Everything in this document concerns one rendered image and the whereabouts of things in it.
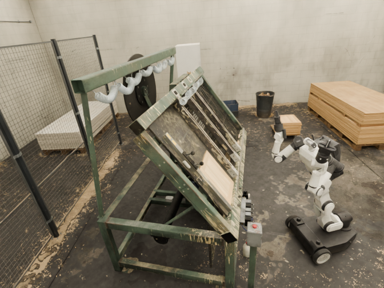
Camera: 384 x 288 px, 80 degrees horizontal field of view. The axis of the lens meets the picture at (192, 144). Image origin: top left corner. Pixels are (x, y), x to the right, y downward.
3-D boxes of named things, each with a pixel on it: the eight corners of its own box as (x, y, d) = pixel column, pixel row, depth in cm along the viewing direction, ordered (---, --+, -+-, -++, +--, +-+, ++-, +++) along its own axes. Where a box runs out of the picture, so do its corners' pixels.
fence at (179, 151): (228, 212, 218) (231, 210, 217) (162, 136, 197) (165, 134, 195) (228, 208, 223) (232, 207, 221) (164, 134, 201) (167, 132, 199)
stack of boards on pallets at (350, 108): (410, 148, 450) (426, 110, 414) (354, 151, 458) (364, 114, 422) (343, 107, 667) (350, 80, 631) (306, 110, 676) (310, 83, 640)
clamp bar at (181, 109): (232, 179, 263) (251, 170, 251) (164, 96, 236) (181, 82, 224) (233, 174, 271) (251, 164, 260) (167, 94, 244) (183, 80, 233)
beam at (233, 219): (228, 244, 202) (238, 240, 197) (219, 235, 200) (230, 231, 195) (241, 135, 391) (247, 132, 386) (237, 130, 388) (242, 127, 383)
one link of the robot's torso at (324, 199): (324, 199, 267) (322, 168, 245) (336, 209, 252) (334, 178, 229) (312, 204, 267) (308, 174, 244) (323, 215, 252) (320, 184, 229)
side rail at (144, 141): (219, 235, 200) (230, 231, 195) (132, 140, 175) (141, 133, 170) (220, 230, 205) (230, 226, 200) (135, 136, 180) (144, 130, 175)
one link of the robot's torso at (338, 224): (329, 218, 287) (331, 210, 281) (342, 230, 270) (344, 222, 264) (314, 221, 284) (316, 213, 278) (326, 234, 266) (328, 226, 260)
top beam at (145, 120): (136, 136, 172) (146, 130, 167) (127, 126, 169) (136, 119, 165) (199, 75, 360) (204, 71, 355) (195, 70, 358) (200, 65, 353)
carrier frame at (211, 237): (234, 295, 236) (234, 238, 198) (114, 271, 270) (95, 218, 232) (243, 172, 423) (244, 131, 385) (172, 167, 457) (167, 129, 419)
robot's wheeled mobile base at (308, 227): (330, 216, 313) (335, 197, 298) (363, 248, 268) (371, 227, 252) (287, 227, 303) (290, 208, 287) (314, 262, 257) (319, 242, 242)
